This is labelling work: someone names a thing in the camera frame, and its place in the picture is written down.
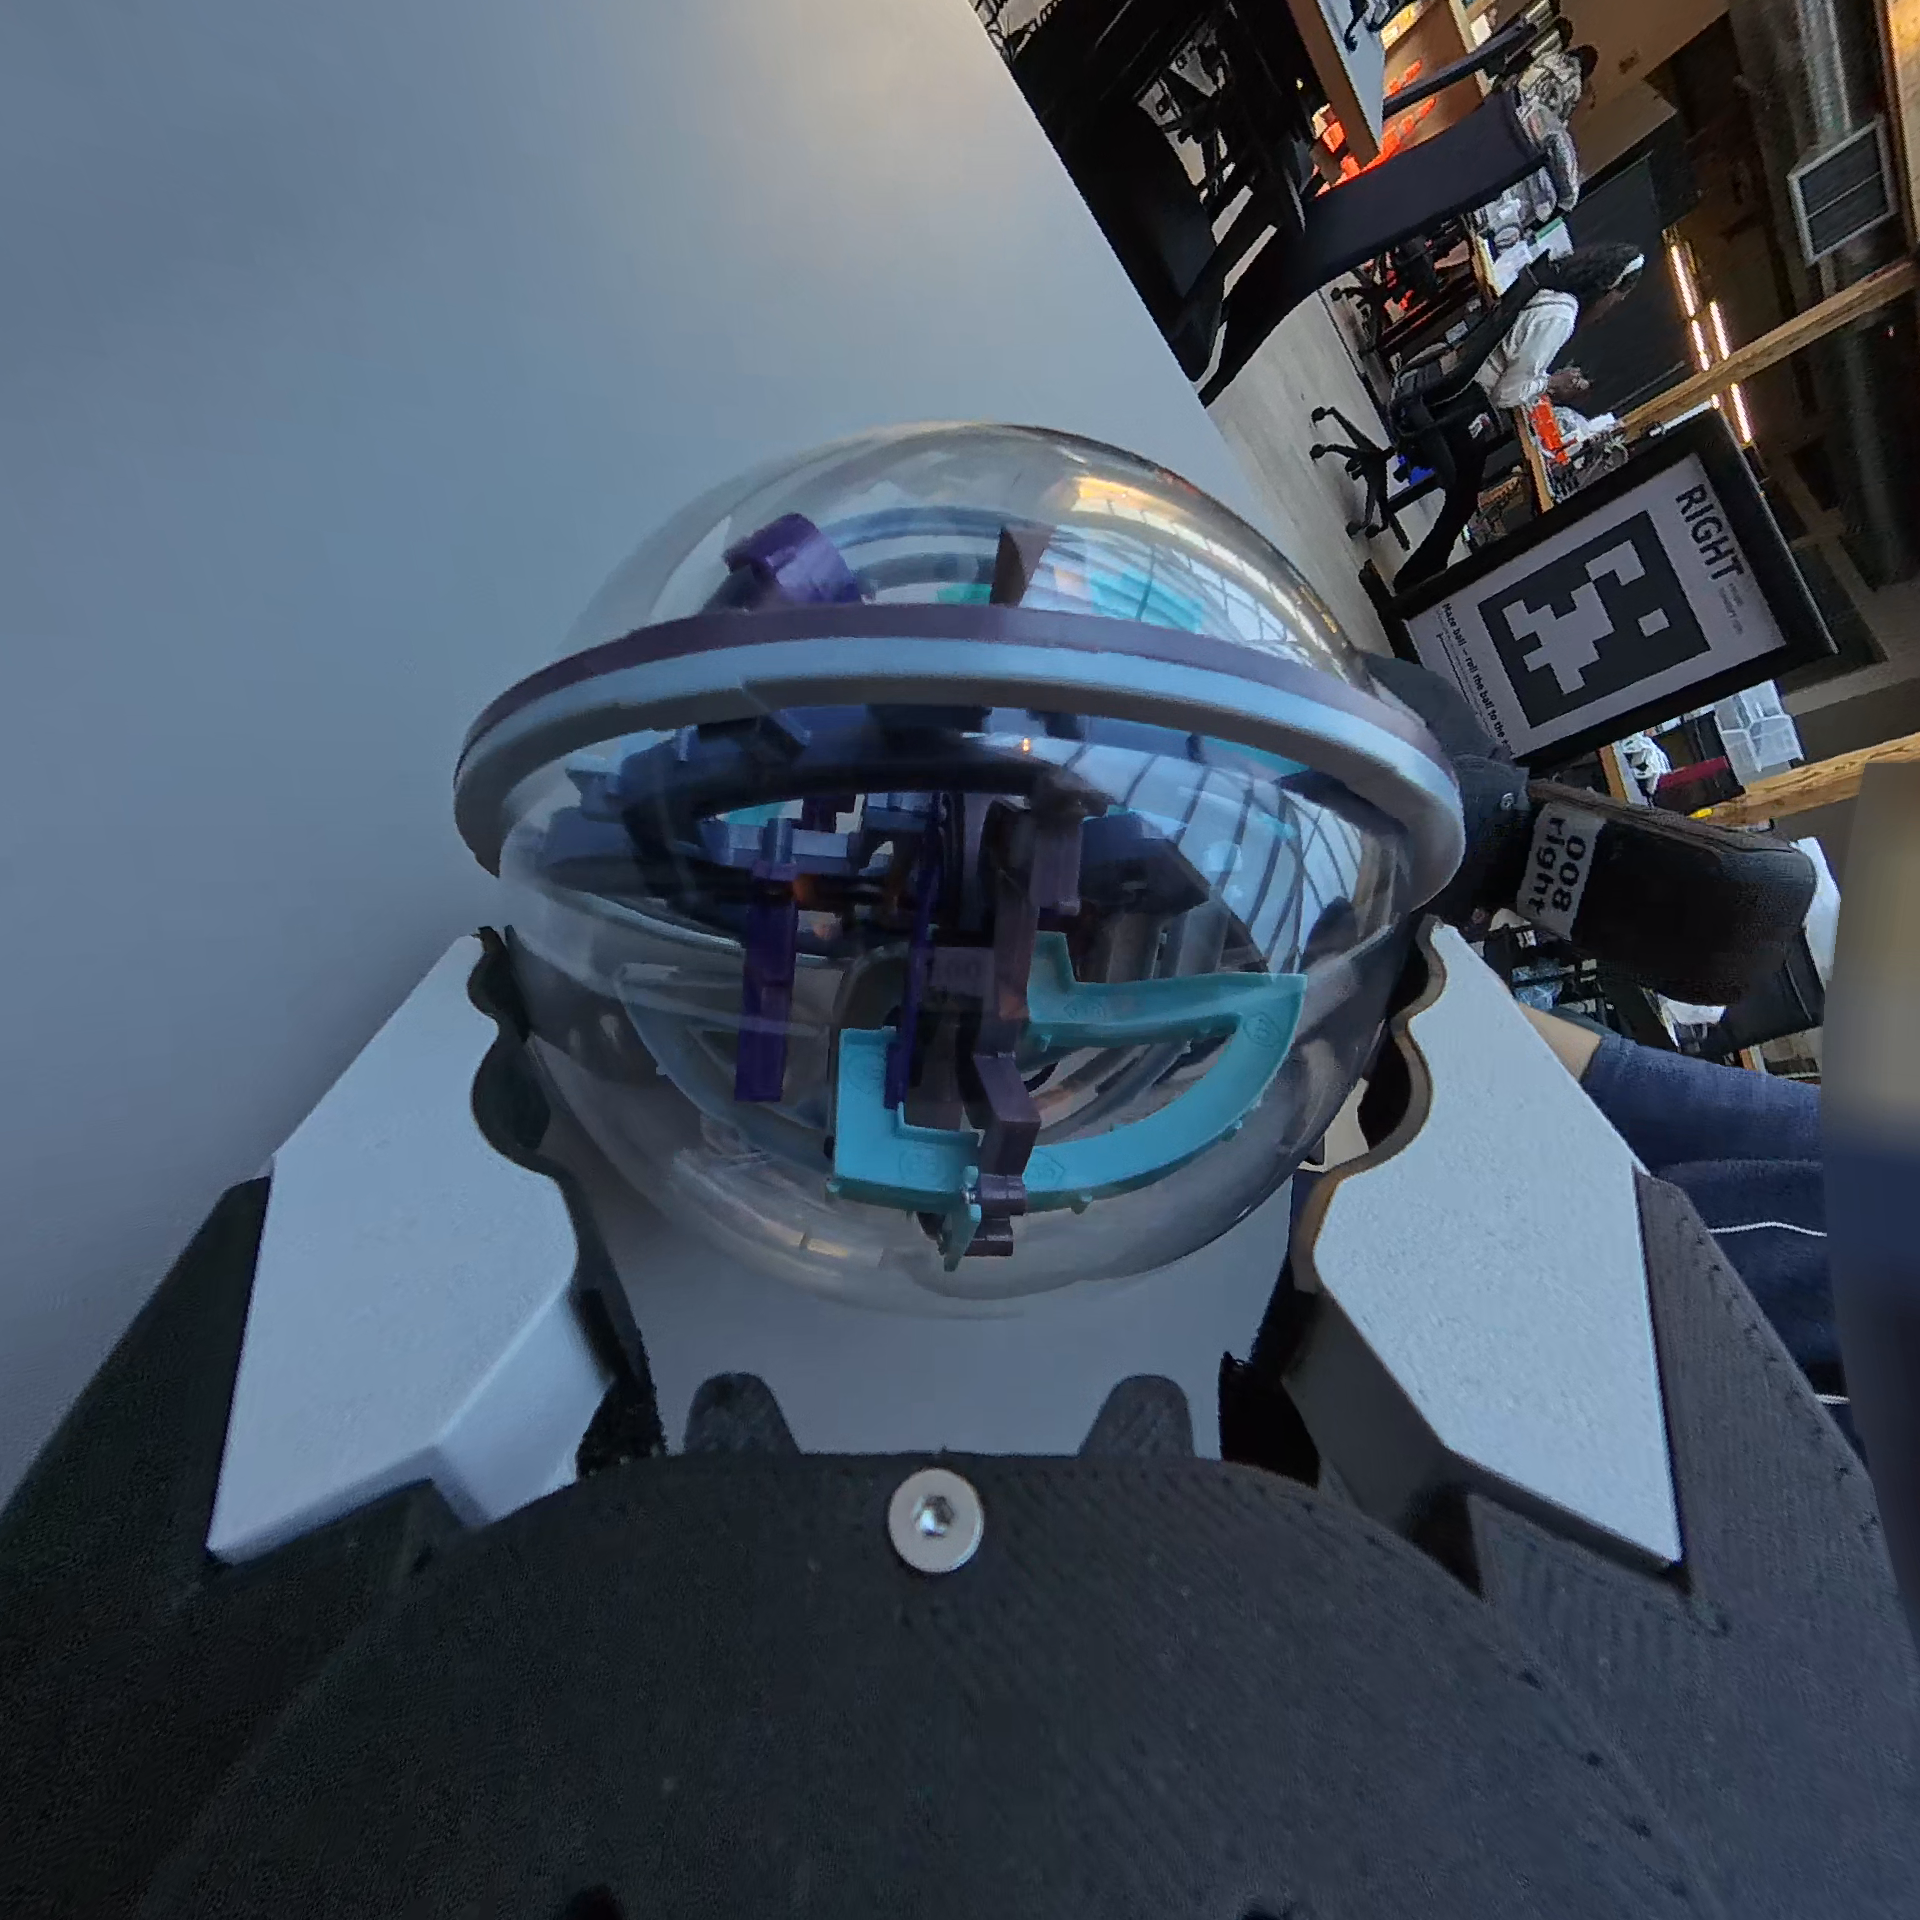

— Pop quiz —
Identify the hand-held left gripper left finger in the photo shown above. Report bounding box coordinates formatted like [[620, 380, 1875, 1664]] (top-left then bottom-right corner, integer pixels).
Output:
[[210, 930, 662, 1562]]

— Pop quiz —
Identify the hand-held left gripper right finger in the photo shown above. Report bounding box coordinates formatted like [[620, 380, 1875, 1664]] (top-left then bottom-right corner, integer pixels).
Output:
[[1221, 922, 1682, 1570]]

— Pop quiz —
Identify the clear plastic maze ball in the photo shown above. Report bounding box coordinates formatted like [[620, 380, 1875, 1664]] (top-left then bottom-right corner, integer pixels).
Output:
[[453, 421, 1464, 1322]]

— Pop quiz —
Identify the person's blue jeans leg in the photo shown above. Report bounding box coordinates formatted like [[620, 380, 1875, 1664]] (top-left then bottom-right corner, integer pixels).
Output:
[[1574, 1034, 1861, 1398]]

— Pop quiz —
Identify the black framed marker sign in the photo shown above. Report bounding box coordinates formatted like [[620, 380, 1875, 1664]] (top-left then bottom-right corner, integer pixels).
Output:
[[1394, 407, 1839, 768]]

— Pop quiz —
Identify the black office chair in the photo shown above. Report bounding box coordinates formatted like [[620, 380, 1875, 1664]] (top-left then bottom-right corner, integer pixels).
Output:
[[1308, 360, 1518, 559]]

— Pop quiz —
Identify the metal air vent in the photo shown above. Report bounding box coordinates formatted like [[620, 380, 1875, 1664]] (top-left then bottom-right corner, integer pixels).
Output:
[[1783, 120, 1895, 270]]

